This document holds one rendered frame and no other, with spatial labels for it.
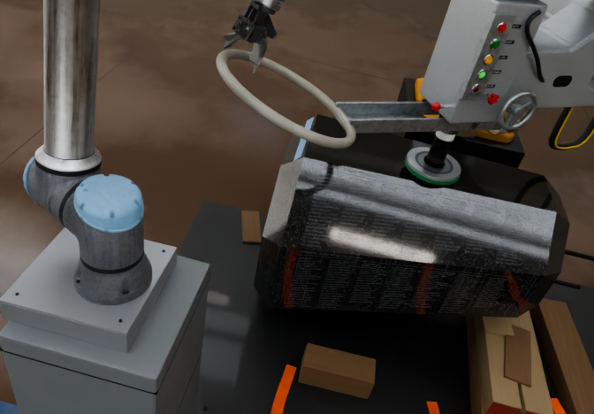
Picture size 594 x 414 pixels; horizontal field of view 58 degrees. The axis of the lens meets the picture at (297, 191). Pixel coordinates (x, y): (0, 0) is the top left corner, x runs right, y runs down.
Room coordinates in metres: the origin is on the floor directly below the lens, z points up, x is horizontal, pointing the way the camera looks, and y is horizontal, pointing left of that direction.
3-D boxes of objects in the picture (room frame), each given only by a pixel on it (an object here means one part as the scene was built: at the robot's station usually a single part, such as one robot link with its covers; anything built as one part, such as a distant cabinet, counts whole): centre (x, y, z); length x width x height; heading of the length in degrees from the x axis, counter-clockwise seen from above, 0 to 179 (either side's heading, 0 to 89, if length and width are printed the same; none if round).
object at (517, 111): (1.73, -0.66, 1.24); 0.15 x 0.10 x 0.15; 118
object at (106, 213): (0.91, 0.42, 1.10); 0.17 x 0.15 x 0.18; 58
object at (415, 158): (1.78, -0.50, 0.92); 0.21 x 0.21 x 0.01
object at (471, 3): (1.82, -0.57, 1.36); 0.36 x 0.22 x 0.45; 118
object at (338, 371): (1.37, -0.33, 0.07); 0.30 x 0.12 x 0.12; 88
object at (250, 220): (2.19, 0.21, 0.02); 0.25 x 0.10 x 0.01; 14
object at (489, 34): (1.65, -0.49, 1.41); 0.08 x 0.03 x 0.28; 118
